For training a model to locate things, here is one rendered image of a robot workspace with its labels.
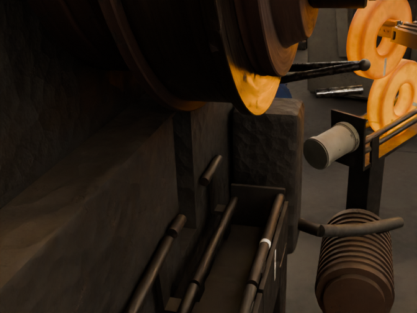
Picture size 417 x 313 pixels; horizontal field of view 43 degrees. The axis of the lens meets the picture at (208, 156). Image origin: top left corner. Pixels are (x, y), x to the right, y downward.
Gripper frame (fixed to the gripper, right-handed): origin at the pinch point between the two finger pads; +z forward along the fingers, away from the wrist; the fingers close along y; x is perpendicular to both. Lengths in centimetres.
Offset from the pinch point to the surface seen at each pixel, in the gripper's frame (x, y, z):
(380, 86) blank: -11.1, 0.8, -0.7
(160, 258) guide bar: -9, -63, -19
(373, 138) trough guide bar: -18.8, -5.1, -4.7
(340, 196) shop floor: -90, 76, 56
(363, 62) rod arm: 5.4, -36.6, -21.5
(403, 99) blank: -16.1, 10.4, -0.5
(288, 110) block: -5.8, -31.8, -6.9
